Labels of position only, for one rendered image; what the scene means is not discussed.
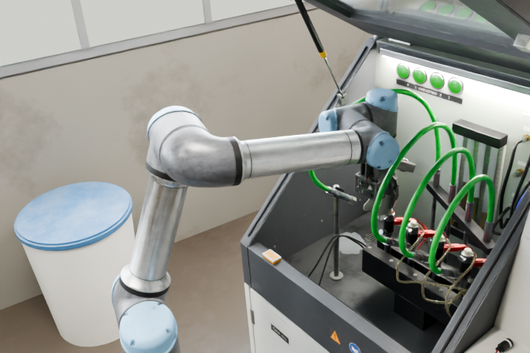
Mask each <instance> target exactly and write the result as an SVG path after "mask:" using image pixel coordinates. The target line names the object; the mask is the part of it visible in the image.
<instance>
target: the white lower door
mask: <svg viewBox="0 0 530 353"><path fill-rule="evenodd" d="M250 295H251V303H252V308H250V313H251V321H252V324H253V327H254V335H255V344H256V353H330V352H329V351H327V350H326V349H325V348H324V347H322V346H321V345H320V344H318V343H317V342H316V341H315V340H313V339H312V338H311V337H310V336H309V335H308V334H307V333H305V332H304V331H303V330H302V329H300V328H299V327H298V326H297V325H295V324H294V323H293V322H292V321H290V320H289V319H288V318H287V317H286V316H285V315H284V314H282V313H281V312H280V311H279V310H277V309H276V308H275V307H274V306H272V305H271V304H270V303H269V302H268V301H266V300H265V299H264V298H263V297H262V296H261V295H259V294H258V293H257V292H256V291H254V290H253V289H252V288H250Z"/></svg>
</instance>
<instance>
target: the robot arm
mask: <svg viewBox="0 0 530 353"><path fill-rule="evenodd" d="M365 100H366V102H361V103H358V104H354V105H351V106H343V107H339V108H333V109H332V110H327V111H324V112H322V113H321V114H320V116H319V131H320V133H313V134H305V135H298V136H283V137H275V138H267V139H253V140H245V141H240V140H238V139H237V138H236V137H234V136H233V137H217V136H213V135H212V134H211V133H209V131H208V130H207V128H206V127H205V126H204V124H203V122H202V120H201V119H200V117H199V116H198V115H196V114H195V113H193V112H192V111H191V110H190V109H188V108H185V107H183V106H170V107H166V108H164V109H162V110H160V111H159V112H157V113H156V114H155V115H154V116H153V117H152V119H151V120H150V122H149V124H148V127H147V139H148V141H149V143H150V145H149V149H148V153H147V159H146V163H145V169H146V170H147V172H148V173H149V174H150V178H149V181H148V186H147V191H146V195H145V199H144V204H143V209H142V212H141V215H140V222H139V225H138V229H137V233H136V239H135V243H134V246H133V250H132V256H131V260H130V263H129V264H128V265H126V266H124V267H123V269H122V270H121V274H119V275H118V276H117V277H116V279H115V280H114V282H113V285H112V289H111V302H112V305H113V308H114V311H115V315H116V319H117V322H118V328H119V336H120V341H121V345H122V347H123V349H124V353H181V349H180V344H179V339H178V335H177V323H176V320H175V318H174V316H173V314H172V312H171V311H170V309H169V308H168V306H167V304H166V297H167V294H168V291H169V287H170V281H171V279H170V275H169V274H168V273H167V267H168V264H169V261H170V256H171V252H172V249H173V245H174V240H175V237H176V234H177V228H178V225H179V221H180V218H181V213H182V210H183V206H184V203H185V197H186V195H187V191H188V186H190V187H195V188H223V187H230V186H237V185H240V184H241V183H242V182H243V181H244V179H249V178H256V177H267V176H273V175H279V174H285V173H297V172H303V171H309V170H315V169H326V168H333V167H339V166H345V165H355V164H360V172H358V173H356V174H355V192H356V191H358V193H359V194H361V195H363V196H365V197H367V198H368V201H367V202H366V203H365V204H364V211H369V210H372V209H373V206H374V202H375V198H376V196H377V194H378V191H379V188H380V186H381V184H382V182H383V180H384V178H385V176H386V174H387V172H388V170H389V168H390V167H391V166H392V165H393V164H394V163H395V162H396V160H397V159H398V155H399V153H400V147H399V144H398V142H397V140H396V138H397V126H398V111H399V109H398V94H397V93H396V92H395V91H392V90H390V89H387V88H376V89H372V90H371V91H369V92H368V93H367V98H366V99H365ZM357 178H359V186H358V187H357V186H356V179H357ZM398 188H399V185H398V180H397V176H396V175H395V173H394V174H393V176H392V177H391V179H390V182H389V184H388V185H387V187H386V190H385V192H384V194H383V198H382V201H381V203H380V206H379V212H378V217H377V218H378V219H379V220H380V221H381V220H383V219H384V218H386V217H387V215H388V214H389V213H390V211H391V210H392V208H393V207H394V205H395V203H396V202H397V200H398V196H399V191H398Z"/></svg>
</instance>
